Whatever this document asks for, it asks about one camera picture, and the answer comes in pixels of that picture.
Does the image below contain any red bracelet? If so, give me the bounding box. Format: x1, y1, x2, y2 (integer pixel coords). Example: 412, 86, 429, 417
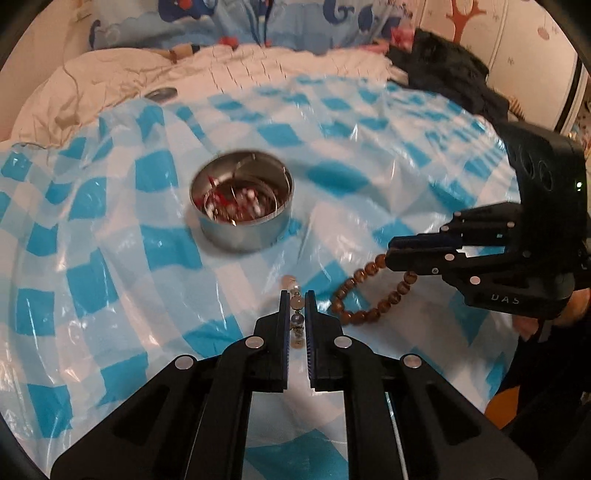
194, 175, 242, 219

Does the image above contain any pearl glass bead bracelet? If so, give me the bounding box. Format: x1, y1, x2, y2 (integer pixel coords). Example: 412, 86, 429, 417
283, 274, 306, 352

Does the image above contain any round metal tin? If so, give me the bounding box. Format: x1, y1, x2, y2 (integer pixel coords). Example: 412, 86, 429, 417
189, 150, 295, 252

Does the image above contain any dark clothes pile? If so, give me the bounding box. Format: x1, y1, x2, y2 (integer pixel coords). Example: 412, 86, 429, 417
385, 28, 525, 123

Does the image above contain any whale print curtain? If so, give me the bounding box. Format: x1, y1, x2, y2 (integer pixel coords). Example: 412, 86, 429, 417
88, 0, 416, 51

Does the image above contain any white bead bracelet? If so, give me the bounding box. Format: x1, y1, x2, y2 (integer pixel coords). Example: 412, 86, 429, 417
235, 186, 265, 219

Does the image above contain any person's right hand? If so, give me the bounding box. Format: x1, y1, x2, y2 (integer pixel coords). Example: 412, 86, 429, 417
515, 288, 591, 341

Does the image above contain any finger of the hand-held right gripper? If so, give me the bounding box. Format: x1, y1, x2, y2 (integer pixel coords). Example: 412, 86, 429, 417
385, 233, 522, 283
441, 203, 525, 246

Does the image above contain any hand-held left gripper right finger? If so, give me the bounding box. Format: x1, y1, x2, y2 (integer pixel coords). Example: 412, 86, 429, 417
304, 290, 539, 480

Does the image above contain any small wooden object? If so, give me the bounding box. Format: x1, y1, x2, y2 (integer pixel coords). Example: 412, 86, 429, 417
159, 44, 201, 63

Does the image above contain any white quilt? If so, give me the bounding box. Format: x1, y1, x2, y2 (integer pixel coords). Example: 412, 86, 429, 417
9, 44, 398, 144

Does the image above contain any brown wooden bead bracelet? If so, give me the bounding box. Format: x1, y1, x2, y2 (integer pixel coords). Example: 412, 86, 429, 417
331, 254, 419, 326

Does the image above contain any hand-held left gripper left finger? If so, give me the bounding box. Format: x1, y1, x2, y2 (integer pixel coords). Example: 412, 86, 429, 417
50, 291, 291, 480

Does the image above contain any blue checkered plastic sheet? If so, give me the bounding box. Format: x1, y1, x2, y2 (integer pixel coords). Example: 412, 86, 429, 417
0, 76, 522, 480

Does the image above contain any silver metal bangle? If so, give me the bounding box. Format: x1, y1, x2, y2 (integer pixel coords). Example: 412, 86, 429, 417
208, 157, 290, 219

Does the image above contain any pink cloth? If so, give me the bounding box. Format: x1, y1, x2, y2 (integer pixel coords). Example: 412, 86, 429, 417
369, 25, 416, 49

